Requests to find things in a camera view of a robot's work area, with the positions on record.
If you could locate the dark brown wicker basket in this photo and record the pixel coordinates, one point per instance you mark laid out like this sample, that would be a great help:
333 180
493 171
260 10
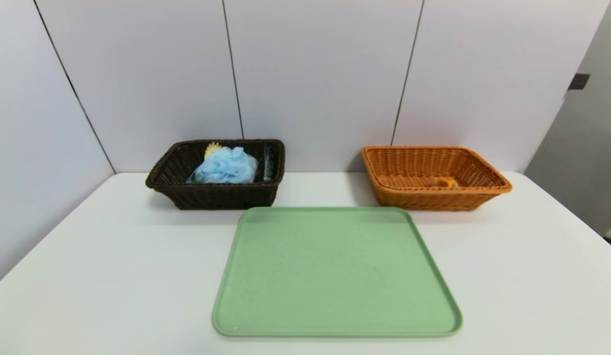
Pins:
211 197

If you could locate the orange peach half toy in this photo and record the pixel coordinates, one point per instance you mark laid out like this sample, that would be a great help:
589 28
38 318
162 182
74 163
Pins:
445 182

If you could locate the black cosmetic tube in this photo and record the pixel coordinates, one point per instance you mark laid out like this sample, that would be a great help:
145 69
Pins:
267 163

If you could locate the light green plastic tray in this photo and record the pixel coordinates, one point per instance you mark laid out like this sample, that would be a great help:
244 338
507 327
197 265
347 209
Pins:
335 271

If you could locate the dark wall fixture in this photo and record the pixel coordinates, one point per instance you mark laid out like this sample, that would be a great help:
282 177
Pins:
579 81

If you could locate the orange wicker basket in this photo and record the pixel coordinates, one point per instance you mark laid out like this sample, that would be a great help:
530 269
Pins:
433 202

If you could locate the blue mesh bath loofah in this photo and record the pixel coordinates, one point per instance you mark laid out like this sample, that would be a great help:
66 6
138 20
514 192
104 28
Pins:
226 166

